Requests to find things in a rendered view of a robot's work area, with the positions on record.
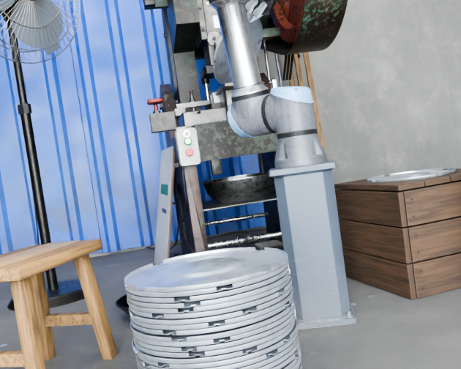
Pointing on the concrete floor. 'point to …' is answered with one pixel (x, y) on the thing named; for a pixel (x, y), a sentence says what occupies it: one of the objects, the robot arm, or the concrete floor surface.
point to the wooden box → (410, 233)
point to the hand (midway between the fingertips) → (251, 18)
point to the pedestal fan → (66, 291)
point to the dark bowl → (123, 304)
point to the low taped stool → (35, 311)
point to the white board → (165, 205)
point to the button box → (186, 159)
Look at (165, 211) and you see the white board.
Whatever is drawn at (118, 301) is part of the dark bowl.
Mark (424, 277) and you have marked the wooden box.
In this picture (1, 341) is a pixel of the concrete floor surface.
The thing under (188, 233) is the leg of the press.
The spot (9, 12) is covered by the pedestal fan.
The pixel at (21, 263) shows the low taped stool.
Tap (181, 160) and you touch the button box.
